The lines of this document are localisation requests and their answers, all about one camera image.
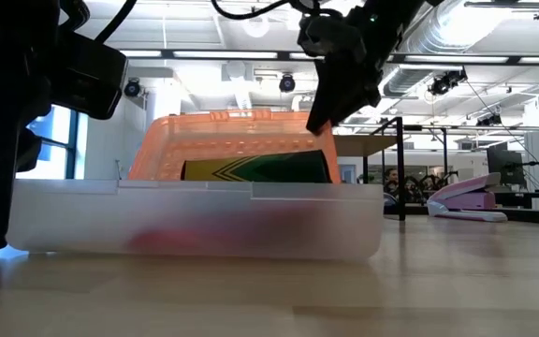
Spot wooden shelf riser black legs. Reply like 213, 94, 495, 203
333, 116, 406, 221

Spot pink white stapler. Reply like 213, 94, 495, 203
426, 171, 509, 222

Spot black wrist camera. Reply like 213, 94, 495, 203
61, 30, 129, 121
296, 15, 368, 60

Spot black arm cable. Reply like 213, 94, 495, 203
211, 0, 308, 21
95, 0, 138, 44

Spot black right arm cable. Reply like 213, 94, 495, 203
211, 0, 308, 21

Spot green yellow crayon box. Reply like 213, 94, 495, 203
180, 149, 332, 184

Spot orange pencil box lid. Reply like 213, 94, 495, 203
127, 110, 342, 184

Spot black computer monitor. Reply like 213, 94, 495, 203
487, 142, 526, 186

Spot window with dark frame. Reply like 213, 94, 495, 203
16, 105, 88, 181

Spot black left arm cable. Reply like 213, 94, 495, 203
95, 0, 138, 44

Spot clear plastic pencil box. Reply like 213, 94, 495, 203
6, 180, 386, 262

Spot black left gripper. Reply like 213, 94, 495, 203
0, 55, 60, 254

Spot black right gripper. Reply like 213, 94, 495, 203
305, 0, 420, 137

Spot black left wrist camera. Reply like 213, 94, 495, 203
61, 30, 129, 121

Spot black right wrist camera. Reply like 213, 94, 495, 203
296, 15, 368, 60

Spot person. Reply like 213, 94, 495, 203
384, 168, 404, 198

